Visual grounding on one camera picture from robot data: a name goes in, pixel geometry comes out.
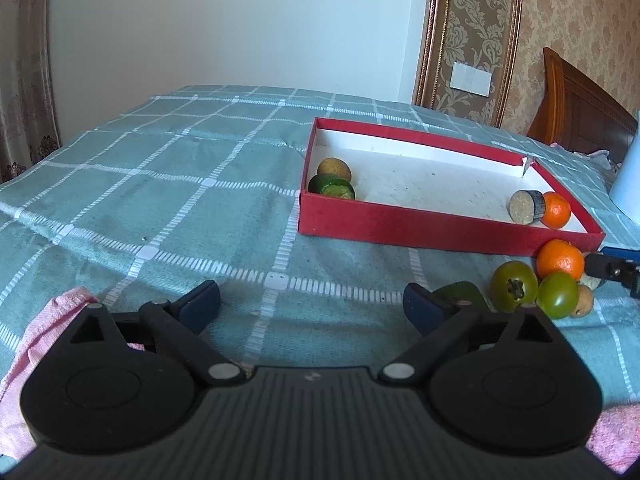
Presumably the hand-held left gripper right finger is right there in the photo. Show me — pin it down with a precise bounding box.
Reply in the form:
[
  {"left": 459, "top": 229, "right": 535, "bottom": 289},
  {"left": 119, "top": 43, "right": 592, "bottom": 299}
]
[{"left": 377, "top": 282, "right": 571, "bottom": 386}]

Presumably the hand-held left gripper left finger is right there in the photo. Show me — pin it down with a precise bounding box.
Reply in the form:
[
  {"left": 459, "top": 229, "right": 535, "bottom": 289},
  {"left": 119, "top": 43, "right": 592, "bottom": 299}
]
[{"left": 67, "top": 280, "right": 247, "bottom": 387}]

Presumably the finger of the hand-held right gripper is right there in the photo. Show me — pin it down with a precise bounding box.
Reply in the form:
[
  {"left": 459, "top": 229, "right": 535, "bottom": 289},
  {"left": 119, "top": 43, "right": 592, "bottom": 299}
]
[{"left": 584, "top": 246, "right": 640, "bottom": 301}]

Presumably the green cucumber piece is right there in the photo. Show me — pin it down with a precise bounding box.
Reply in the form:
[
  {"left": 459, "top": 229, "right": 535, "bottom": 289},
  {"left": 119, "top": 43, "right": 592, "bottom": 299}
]
[
  {"left": 432, "top": 281, "right": 493, "bottom": 313},
  {"left": 307, "top": 174, "right": 356, "bottom": 202}
]

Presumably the small brown kiwi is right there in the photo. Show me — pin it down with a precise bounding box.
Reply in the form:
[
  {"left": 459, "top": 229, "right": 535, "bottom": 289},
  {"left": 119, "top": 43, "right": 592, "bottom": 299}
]
[{"left": 571, "top": 284, "right": 595, "bottom": 318}]

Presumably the orange mandarin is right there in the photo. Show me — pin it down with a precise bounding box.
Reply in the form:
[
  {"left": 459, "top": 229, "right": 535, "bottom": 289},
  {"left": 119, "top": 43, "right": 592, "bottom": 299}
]
[
  {"left": 536, "top": 238, "right": 586, "bottom": 282},
  {"left": 540, "top": 191, "right": 572, "bottom": 229}
]

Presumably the round green fruit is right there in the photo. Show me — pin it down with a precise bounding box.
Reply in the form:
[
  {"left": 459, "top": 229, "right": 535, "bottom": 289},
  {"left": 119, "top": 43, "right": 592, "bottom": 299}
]
[
  {"left": 536, "top": 271, "right": 581, "bottom": 320},
  {"left": 489, "top": 260, "right": 539, "bottom": 313}
]

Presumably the shallow red cardboard box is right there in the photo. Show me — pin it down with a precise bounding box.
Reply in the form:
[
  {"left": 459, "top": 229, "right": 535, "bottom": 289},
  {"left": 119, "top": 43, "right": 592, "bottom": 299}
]
[{"left": 298, "top": 117, "right": 607, "bottom": 257}]

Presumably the dark eggplant piece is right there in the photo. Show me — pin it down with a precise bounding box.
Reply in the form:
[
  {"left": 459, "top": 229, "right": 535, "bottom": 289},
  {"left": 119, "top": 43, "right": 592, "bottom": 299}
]
[{"left": 509, "top": 189, "right": 547, "bottom": 225}]

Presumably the brown potato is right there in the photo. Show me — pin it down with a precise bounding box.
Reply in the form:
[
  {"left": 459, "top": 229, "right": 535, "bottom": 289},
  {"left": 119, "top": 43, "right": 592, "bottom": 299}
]
[{"left": 317, "top": 157, "right": 352, "bottom": 184}]

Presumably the white electric kettle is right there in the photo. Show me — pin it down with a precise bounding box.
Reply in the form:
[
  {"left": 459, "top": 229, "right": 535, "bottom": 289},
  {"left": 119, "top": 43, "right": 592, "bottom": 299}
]
[{"left": 609, "top": 109, "right": 640, "bottom": 221}]

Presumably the pale pink cloth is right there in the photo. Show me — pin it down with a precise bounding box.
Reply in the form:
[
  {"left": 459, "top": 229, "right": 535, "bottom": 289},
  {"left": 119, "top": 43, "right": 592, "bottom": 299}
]
[{"left": 550, "top": 142, "right": 623, "bottom": 171}]

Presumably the teal checkered bedsheet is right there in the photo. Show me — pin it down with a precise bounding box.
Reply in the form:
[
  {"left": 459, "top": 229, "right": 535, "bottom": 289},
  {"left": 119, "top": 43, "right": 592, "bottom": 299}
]
[{"left": 0, "top": 84, "right": 640, "bottom": 411}]

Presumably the wooden headboard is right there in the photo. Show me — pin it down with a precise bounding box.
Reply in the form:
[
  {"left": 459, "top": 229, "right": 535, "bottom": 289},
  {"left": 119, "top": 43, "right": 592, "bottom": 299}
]
[{"left": 526, "top": 46, "right": 638, "bottom": 163}]

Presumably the pink terry blanket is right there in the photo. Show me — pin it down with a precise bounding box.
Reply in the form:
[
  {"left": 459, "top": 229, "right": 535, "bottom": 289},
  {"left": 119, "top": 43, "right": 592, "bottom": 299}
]
[{"left": 0, "top": 287, "right": 640, "bottom": 476}]

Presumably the gold framed wallpaper panel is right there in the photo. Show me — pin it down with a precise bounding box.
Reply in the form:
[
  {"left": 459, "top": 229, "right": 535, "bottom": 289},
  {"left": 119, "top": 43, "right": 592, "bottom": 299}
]
[{"left": 412, "top": 0, "right": 525, "bottom": 128}]

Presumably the white wall switch plate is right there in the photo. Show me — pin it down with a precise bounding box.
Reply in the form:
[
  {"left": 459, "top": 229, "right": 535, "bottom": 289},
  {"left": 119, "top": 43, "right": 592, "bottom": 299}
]
[{"left": 450, "top": 61, "right": 493, "bottom": 96}]

